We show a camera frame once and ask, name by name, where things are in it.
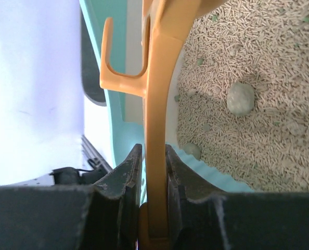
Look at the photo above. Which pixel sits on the grey plastic waste tray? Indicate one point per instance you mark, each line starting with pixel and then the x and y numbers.
pixel 90 71

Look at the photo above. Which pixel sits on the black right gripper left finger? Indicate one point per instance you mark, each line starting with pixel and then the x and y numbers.
pixel 103 215

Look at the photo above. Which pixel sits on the yellow litter scoop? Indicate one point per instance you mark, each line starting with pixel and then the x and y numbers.
pixel 157 210

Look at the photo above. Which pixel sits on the teal cat litter box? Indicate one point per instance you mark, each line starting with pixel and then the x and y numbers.
pixel 165 26

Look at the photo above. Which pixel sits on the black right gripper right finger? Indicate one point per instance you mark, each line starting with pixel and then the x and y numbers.
pixel 235 221

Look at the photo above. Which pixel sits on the beige cat litter pellets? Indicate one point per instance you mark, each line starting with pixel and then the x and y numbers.
pixel 264 44

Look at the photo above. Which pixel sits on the grey-green litter clump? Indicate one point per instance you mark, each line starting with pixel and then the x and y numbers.
pixel 192 150
pixel 240 99

